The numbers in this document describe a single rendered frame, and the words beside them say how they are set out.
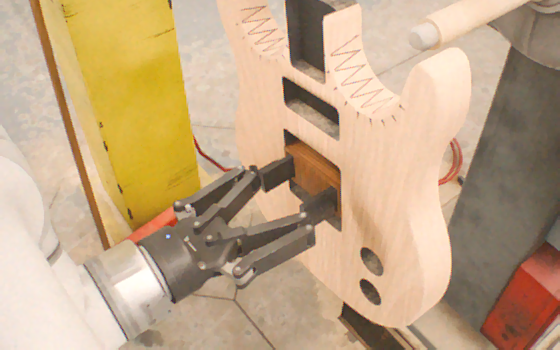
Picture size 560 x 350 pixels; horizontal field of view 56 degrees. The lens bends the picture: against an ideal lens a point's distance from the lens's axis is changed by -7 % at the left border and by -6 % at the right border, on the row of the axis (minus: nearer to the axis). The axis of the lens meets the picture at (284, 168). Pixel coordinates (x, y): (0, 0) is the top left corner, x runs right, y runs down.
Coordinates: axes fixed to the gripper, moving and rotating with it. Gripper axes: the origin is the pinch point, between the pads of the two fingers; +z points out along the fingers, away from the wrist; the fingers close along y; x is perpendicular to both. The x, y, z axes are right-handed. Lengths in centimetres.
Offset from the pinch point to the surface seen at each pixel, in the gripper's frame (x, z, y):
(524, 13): 12.9, 30.6, 5.9
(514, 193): -31, 47, 2
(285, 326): -100, 19, -44
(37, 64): -71, 4, -215
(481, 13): 19.1, 15.4, 9.7
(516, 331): -65, 45, 12
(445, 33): 18.9, 9.8, 9.8
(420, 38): 18.9, 7.4, 8.9
